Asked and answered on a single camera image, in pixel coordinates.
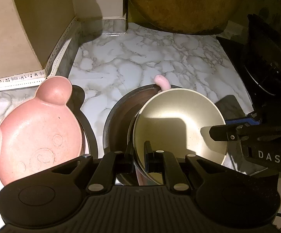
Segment cream round bowl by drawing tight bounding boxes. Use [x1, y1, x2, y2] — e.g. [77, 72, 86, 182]
[132, 88, 227, 185]

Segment pink steel-lined handled bowl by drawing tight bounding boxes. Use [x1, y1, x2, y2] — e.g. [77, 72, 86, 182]
[103, 75, 184, 186]

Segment pink bear-shaped plate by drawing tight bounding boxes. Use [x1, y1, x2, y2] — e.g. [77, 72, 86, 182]
[0, 76, 83, 185]

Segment large white floral plate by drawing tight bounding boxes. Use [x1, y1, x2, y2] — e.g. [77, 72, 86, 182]
[67, 85, 98, 159]

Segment black stove cooktop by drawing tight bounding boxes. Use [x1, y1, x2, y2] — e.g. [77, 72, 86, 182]
[215, 14, 281, 127]

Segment round wooden cutting board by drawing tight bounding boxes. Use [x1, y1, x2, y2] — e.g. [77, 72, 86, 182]
[130, 0, 242, 35]

